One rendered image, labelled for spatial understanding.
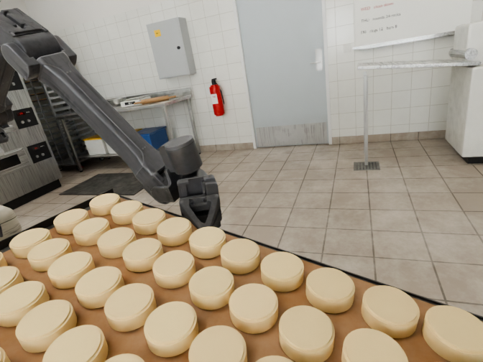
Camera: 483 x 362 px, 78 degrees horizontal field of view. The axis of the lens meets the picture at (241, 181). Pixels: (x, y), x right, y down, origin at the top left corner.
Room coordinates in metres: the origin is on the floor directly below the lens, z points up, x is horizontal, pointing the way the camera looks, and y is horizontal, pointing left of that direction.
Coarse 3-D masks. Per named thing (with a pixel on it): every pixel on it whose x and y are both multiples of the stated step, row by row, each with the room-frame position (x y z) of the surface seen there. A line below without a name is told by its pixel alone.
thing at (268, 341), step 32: (128, 224) 0.44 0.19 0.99; (192, 224) 0.42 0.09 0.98; (96, 256) 0.36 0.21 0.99; (160, 288) 0.29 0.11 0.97; (96, 320) 0.25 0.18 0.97; (224, 320) 0.24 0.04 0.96; (352, 320) 0.22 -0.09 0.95; (128, 352) 0.21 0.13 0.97; (256, 352) 0.20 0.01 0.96; (416, 352) 0.18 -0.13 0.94
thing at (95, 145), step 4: (92, 136) 4.74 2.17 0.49; (96, 136) 4.66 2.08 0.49; (84, 140) 4.62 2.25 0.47; (88, 140) 4.61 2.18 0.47; (92, 140) 4.57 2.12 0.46; (96, 140) 4.53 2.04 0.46; (100, 140) 4.50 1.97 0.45; (88, 144) 4.61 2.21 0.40; (92, 144) 4.58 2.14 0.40; (96, 144) 4.54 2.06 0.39; (100, 144) 4.51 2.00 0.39; (104, 144) 4.52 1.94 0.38; (88, 148) 4.62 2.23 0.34; (92, 148) 4.59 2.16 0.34; (96, 148) 4.55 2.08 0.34; (100, 148) 4.52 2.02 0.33; (104, 148) 4.50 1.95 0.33; (88, 152) 4.64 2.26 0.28; (92, 152) 4.60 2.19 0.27; (96, 152) 4.57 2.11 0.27; (100, 152) 4.53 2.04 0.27; (104, 152) 4.50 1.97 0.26; (108, 152) 4.54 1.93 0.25
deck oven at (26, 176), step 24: (24, 96) 3.97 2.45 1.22; (24, 120) 3.86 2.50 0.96; (0, 144) 3.51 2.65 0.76; (24, 144) 3.75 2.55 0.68; (48, 144) 4.02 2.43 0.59; (0, 168) 3.38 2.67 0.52; (24, 168) 3.64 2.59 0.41; (48, 168) 3.90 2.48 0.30; (0, 192) 3.31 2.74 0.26; (24, 192) 3.53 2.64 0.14
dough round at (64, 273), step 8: (64, 256) 0.34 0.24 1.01; (72, 256) 0.34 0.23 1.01; (80, 256) 0.33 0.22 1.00; (88, 256) 0.33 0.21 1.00; (56, 264) 0.32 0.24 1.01; (64, 264) 0.32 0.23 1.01; (72, 264) 0.32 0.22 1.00; (80, 264) 0.32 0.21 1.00; (88, 264) 0.32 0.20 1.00; (48, 272) 0.31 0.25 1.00; (56, 272) 0.31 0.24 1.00; (64, 272) 0.31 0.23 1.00; (72, 272) 0.31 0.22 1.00; (80, 272) 0.31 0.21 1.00; (56, 280) 0.30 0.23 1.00; (64, 280) 0.30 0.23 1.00; (72, 280) 0.30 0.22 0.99; (64, 288) 0.30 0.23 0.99
